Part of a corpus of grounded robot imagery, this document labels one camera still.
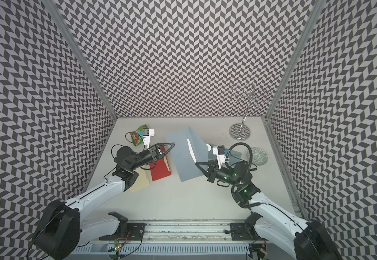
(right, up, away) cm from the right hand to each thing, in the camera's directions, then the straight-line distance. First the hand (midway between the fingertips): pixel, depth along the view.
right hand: (196, 167), depth 69 cm
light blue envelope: (+14, +5, -5) cm, 16 cm away
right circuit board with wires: (+28, -36, 0) cm, 45 cm away
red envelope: (-20, -7, +24) cm, 32 cm away
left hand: (-9, +9, 0) cm, 13 cm away
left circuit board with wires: (-33, -32, -2) cm, 46 cm away
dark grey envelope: (-3, +9, -1) cm, 9 cm away
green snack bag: (-39, +13, +36) cm, 54 cm away
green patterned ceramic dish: (+38, 0, +27) cm, 46 cm away
